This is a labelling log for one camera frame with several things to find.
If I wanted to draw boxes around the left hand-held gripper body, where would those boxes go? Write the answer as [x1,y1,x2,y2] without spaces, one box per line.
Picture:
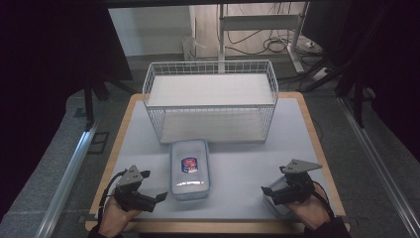
[113,164,157,213]

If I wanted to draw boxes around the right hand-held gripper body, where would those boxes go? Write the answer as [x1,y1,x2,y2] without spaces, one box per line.
[270,159,323,206]

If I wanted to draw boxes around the large clear lidded food container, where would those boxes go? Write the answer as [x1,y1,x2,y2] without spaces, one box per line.
[168,138,211,201]

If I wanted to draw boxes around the white wire shelf rack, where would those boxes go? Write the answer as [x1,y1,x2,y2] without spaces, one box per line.
[142,59,279,146]

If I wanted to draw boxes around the person's right hand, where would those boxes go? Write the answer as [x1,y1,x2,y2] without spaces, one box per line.
[285,182,331,231]

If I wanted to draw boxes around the person's left hand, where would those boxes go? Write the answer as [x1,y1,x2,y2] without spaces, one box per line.
[98,189,143,238]

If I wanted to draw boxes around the wooden-edged white work board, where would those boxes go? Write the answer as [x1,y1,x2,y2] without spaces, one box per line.
[94,97,337,221]

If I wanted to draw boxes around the black metal stand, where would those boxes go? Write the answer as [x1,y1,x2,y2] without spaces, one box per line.
[81,74,137,132]
[335,73,377,129]

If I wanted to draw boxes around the white power strip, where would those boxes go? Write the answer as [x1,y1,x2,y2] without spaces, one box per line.
[311,66,330,82]

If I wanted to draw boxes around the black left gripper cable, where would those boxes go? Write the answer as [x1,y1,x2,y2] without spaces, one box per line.
[97,169,129,220]

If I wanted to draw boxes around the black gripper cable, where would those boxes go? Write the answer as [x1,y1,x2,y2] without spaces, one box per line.
[310,188,335,220]
[97,169,129,220]

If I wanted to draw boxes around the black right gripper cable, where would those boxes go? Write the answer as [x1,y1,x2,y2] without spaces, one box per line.
[310,188,335,220]

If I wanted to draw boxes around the aluminium rail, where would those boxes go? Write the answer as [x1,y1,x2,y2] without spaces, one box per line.
[34,120,102,238]
[337,96,420,238]

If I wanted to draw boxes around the black floor cables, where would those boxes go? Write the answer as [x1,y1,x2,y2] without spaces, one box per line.
[226,29,326,58]

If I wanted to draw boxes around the white desk frame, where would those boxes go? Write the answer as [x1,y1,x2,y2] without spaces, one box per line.
[217,2,310,74]

